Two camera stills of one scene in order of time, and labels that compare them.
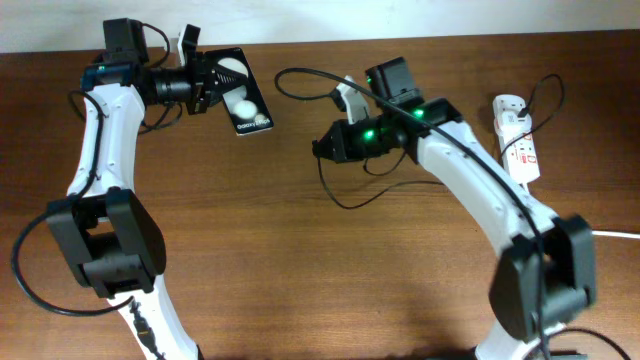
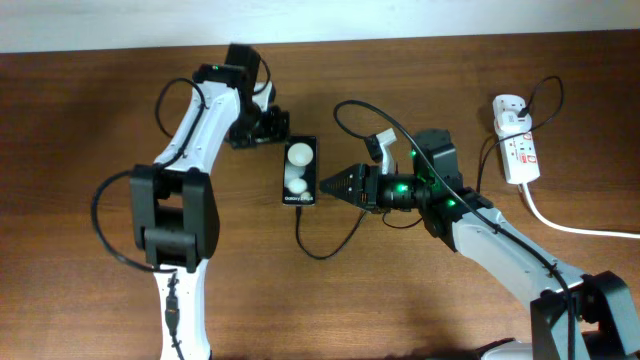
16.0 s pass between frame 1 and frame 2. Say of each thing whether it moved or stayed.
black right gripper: moved
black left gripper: moved
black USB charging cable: moved
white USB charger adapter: stayed
